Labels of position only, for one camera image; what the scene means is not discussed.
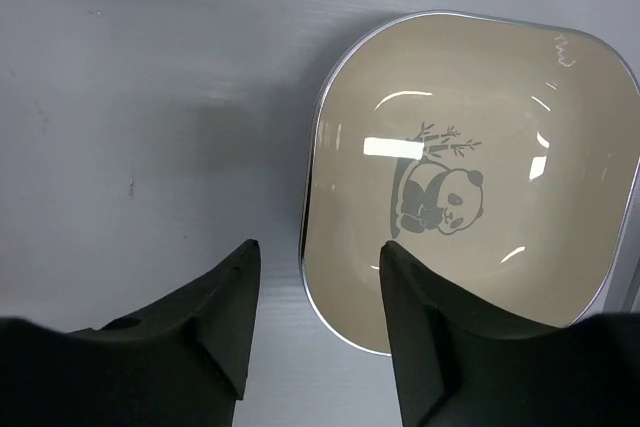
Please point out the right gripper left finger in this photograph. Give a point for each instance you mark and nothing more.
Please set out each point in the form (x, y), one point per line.
(180, 361)

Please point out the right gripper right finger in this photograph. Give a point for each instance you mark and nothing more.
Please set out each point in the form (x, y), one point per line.
(459, 360)

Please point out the cream square panda bowl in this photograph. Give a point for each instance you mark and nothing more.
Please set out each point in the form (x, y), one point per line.
(503, 154)

